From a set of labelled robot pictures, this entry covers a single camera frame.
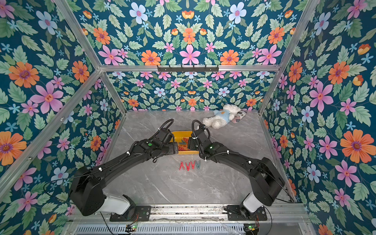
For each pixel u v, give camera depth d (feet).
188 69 3.06
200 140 2.09
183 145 3.21
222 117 3.46
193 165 2.97
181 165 2.97
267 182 1.42
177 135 2.21
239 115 3.71
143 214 2.41
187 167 2.92
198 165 2.96
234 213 2.37
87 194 1.35
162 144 2.12
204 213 2.46
